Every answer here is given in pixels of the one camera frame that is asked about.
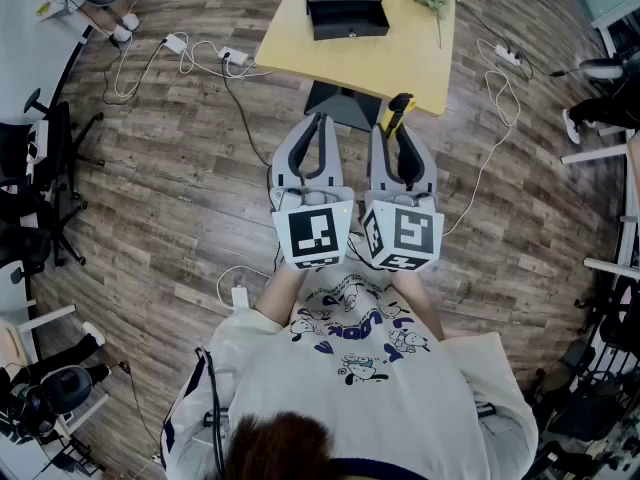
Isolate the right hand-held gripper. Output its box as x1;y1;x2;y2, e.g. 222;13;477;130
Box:
360;123;447;273

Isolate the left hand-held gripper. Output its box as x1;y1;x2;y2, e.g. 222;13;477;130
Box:
270;112;355;272

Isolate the yellow black handheld tool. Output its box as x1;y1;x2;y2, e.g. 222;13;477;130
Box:
378;92;417;142

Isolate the black box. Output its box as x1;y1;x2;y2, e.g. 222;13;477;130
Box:
302;0;392;42

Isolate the person's right forearm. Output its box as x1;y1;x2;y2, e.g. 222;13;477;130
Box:
394;269;447;342

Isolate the person's left forearm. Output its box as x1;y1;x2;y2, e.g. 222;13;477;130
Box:
255;266;308;327

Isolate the white printed marker cube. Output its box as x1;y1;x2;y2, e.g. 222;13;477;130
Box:
23;119;52;165

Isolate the white desk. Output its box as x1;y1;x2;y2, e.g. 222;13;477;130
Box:
0;261;77;365
0;0;97;125
559;128;640;167

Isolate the person's white printed shirt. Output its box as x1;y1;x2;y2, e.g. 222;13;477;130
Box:
159;261;540;480

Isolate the black office chair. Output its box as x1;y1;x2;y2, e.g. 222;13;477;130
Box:
536;339;632;443
0;182;90;275
0;86;107;204

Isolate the black table pedestal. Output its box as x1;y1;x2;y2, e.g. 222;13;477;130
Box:
303;80;385;132

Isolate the black cable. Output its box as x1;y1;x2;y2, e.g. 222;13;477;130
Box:
219;57;274;170
195;346;227;470
451;0;567;82
108;361;162;450

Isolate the white cable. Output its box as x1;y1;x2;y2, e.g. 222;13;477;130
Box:
103;31;187;105
215;264;274;300
177;40;275;80
441;39;522;236

